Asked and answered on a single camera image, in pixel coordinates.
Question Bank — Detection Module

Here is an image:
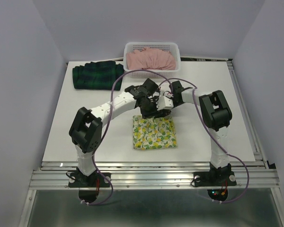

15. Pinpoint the lemon print skirt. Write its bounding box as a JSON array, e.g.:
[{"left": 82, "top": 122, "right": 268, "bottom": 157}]
[{"left": 133, "top": 115, "right": 178, "bottom": 150}]

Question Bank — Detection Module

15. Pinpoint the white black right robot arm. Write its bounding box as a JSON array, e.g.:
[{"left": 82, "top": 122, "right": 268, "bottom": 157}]
[{"left": 172, "top": 80, "right": 236, "bottom": 187}]

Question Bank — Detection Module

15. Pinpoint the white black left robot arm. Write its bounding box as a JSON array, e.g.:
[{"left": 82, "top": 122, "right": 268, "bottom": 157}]
[{"left": 67, "top": 79, "right": 173, "bottom": 186}]

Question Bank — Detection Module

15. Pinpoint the pink skirt in basket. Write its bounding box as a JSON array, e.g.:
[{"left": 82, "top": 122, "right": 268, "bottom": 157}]
[{"left": 126, "top": 47, "right": 177, "bottom": 70}]

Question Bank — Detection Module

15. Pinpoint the white plastic basket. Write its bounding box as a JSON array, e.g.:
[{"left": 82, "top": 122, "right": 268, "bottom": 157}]
[{"left": 123, "top": 42, "right": 181, "bottom": 78}]

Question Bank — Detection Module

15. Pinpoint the green plaid folded skirt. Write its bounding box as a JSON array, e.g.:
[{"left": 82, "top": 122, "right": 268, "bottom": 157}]
[{"left": 72, "top": 61, "right": 124, "bottom": 91}]

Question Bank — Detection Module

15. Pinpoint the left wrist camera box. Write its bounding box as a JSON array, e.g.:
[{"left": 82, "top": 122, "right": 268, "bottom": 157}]
[{"left": 156, "top": 96, "right": 174, "bottom": 111}]

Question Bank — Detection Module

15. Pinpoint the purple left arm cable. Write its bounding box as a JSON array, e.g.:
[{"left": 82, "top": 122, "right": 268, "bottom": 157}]
[{"left": 79, "top": 70, "right": 175, "bottom": 206}]

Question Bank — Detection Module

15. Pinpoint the aluminium frame rail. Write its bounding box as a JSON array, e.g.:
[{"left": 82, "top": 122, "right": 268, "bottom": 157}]
[{"left": 180, "top": 55, "right": 234, "bottom": 70}]

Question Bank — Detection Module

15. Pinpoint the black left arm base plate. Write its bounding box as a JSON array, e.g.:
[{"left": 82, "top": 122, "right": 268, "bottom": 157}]
[{"left": 66, "top": 170, "right": 110, "bottom": 205}]

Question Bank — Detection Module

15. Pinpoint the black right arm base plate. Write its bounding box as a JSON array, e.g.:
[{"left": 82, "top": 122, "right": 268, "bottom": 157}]
[{"left": 190, "top": 171, "right": 237, "bottom": 203}]

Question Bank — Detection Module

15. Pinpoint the front aluminium rail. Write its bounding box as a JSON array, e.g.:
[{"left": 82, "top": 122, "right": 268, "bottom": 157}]
[{"left": 29, "top": 161, "right": 280, "bottom": 190}]

